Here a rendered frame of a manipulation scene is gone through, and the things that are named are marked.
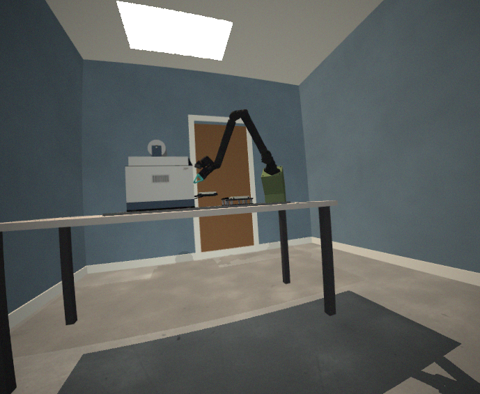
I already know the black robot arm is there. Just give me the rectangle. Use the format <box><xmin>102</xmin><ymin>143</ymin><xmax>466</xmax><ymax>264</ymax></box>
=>
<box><xmin>194</xmin><ymin>109</ymin><xmax>280</xmax><ymax>175</ymax></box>

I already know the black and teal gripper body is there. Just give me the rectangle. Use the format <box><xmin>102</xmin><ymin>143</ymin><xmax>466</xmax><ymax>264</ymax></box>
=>
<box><xmin>199</xmin><ymin>170</ymin><xmax>210</xmax><ymax>179</ymax></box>

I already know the grey cylinder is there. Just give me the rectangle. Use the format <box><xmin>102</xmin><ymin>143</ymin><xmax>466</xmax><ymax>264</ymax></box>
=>
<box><xmin>148</xmin><ymin>140</ymin><xmax>167</xmax><ymax>157</ymax></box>

